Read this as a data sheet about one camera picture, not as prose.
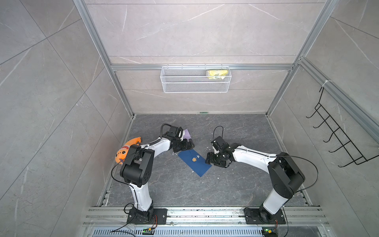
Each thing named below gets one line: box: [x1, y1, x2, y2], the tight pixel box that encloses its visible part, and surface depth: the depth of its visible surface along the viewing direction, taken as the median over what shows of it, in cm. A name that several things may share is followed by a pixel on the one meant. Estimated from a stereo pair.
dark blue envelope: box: [177, 149, 213, 178], surface depth 95 cm
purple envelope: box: [183, 128, 192, 142], surface depth 109 cm
